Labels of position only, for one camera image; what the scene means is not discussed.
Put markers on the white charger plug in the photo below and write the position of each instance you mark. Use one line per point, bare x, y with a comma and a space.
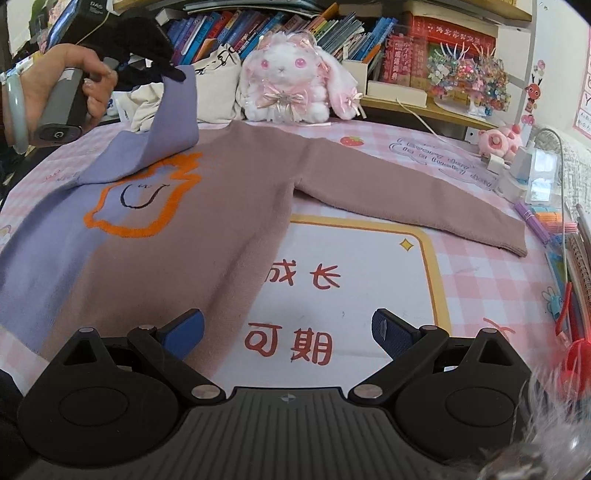
497, 164

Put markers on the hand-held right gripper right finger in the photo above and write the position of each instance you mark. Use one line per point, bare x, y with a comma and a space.
387, 330

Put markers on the bunch of colourful hair clips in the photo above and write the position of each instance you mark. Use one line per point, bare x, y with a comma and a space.
466, 74

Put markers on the pale green bangle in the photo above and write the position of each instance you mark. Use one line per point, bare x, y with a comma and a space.
17, 115

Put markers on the pink checked desk mat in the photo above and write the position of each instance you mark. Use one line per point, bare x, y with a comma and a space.
369, 277

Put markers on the spiral notebooks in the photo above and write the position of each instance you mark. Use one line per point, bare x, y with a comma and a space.
579, 263

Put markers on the pink pig toy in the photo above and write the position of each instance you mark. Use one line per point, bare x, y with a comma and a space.
496, 141

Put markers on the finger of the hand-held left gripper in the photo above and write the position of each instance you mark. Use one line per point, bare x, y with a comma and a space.
143, 34
152, 74

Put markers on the brown and purple sweater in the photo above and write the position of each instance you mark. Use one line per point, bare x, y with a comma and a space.
184, 240

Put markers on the white book holder box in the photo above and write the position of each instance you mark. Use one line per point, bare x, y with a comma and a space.
358, 71

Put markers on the white and pink plush rabbit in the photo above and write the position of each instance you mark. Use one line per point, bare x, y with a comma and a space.
288, 78

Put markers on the person's left hand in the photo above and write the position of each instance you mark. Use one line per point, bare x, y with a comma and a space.
60, 83

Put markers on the grey fur trim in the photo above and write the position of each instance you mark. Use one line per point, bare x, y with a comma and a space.
554, 438

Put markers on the red boxed book set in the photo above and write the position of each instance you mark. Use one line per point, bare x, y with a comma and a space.
411, 55

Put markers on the flat white box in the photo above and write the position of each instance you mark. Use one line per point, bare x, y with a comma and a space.
397, 93

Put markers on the cream cloth garment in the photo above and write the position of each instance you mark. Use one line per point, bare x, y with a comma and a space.
217, 92

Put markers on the wooden bookshelf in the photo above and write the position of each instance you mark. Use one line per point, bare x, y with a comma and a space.
461, 11

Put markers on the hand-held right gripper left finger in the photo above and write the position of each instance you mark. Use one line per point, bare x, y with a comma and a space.
187, 330

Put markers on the wall poster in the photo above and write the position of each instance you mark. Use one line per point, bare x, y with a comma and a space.
583, 92

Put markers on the row of colourful books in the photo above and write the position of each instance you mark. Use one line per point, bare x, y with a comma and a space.
258, 30

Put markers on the purple marker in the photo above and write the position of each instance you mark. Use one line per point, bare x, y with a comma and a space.
533, 221

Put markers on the red scissors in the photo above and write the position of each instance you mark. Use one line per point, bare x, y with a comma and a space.
572, 355

